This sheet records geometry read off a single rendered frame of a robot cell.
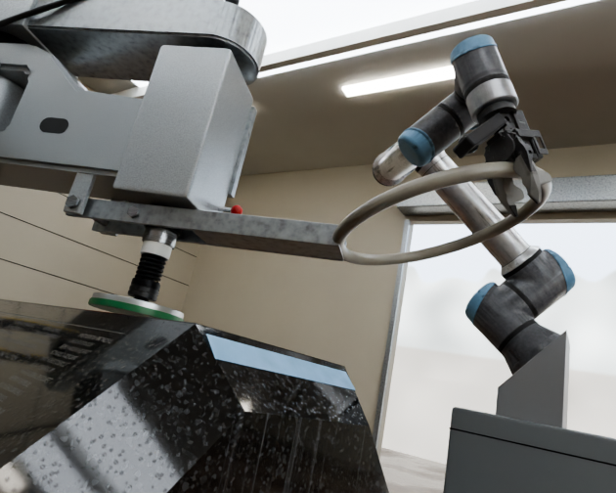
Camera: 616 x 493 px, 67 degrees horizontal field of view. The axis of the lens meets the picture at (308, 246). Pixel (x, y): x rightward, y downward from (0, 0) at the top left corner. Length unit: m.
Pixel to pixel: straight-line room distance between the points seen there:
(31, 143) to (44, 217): 5.24
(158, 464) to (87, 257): 6.45
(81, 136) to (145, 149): 0.19
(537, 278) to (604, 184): 4.11
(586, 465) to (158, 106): 1.36
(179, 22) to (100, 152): 0.41
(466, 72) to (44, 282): 6.09
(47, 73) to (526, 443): 1.60
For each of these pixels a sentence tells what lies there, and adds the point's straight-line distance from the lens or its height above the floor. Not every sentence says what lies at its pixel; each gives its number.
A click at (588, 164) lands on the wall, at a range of 6.16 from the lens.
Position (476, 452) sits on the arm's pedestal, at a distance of 1.44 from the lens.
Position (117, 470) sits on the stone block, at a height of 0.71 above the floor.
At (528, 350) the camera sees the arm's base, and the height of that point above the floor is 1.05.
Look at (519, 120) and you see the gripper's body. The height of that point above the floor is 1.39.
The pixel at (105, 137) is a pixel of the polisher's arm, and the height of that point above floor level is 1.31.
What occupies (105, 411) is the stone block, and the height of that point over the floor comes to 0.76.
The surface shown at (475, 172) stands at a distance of 0.89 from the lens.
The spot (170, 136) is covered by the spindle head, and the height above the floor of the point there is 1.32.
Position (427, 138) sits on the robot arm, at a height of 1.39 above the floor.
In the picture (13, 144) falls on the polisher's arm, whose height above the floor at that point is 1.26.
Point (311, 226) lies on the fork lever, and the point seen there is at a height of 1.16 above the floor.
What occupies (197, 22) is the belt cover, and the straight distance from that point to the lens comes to 1.39.
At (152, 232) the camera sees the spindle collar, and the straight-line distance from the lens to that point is 1.19.
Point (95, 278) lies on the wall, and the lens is 7.01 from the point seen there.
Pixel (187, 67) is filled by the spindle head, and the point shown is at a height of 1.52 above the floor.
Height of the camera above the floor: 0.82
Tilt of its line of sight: 16 degrees up
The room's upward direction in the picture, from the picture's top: 12 degrees clockwise
